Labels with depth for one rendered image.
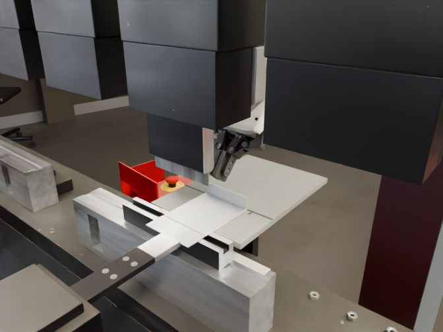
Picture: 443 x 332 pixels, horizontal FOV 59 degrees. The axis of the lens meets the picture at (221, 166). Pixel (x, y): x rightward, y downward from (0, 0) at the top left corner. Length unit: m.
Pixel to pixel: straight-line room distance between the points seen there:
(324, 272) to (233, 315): 1.62
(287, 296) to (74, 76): 0.45
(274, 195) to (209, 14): 0.35
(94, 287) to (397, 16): 0.39
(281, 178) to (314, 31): 0.42
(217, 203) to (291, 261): 1.58
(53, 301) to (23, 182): 0.52
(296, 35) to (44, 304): 0.34
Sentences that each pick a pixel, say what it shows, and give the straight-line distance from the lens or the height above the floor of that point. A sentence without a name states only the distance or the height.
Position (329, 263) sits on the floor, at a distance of 2.20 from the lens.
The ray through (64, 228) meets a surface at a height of 0.87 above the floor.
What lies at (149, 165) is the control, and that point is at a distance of 1.28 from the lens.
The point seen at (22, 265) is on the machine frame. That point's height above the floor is 0.73.
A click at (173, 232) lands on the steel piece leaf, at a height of 1.00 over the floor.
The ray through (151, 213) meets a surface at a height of 0.99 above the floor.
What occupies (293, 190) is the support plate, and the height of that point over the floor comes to 1.00.
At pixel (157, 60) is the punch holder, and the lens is 0.45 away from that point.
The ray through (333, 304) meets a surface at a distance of 0.65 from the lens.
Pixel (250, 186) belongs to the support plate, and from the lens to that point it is 0.68.
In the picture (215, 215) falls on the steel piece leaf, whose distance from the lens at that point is 0.59.
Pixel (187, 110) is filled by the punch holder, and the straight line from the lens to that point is 0.43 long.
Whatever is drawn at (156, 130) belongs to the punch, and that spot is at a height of 1.14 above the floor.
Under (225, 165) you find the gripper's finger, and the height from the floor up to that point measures 1.07.
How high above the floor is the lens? 1.31
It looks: 24 degrees down
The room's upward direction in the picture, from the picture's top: straight up
